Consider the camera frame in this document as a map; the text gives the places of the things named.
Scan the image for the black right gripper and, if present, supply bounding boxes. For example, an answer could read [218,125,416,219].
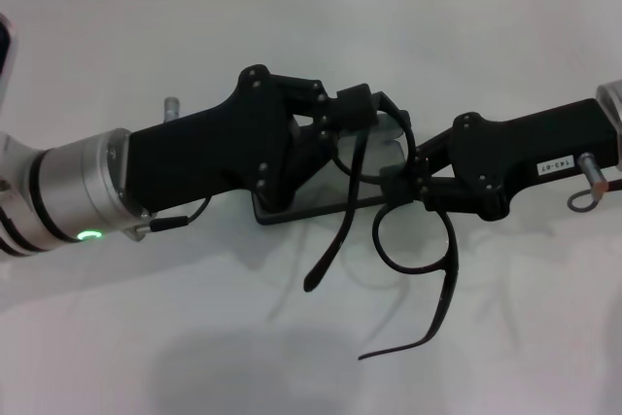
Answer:
[381,97,621,222]

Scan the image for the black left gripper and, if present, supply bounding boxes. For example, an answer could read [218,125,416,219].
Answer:
[126,63,381,216]

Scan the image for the black glasses case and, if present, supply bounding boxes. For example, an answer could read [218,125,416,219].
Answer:
[252,111,414,226]

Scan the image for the black glasses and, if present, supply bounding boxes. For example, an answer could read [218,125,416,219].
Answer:
[303,91,461,362]

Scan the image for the silver right gripper connector stud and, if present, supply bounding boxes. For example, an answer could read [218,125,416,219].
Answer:
[576,152,608,192]

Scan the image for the right gripper cable with plug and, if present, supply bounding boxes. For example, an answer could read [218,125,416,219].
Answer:
[567,181,622,212]

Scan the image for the gripper cable with plug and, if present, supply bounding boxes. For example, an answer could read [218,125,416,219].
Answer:
[126,193,215,241]
[567,181,622,212]

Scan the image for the left gripper cable with plug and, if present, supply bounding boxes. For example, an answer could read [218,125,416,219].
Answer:
[126,193,215,241]

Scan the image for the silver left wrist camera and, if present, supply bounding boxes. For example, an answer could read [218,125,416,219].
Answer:
[0,14,18,110]

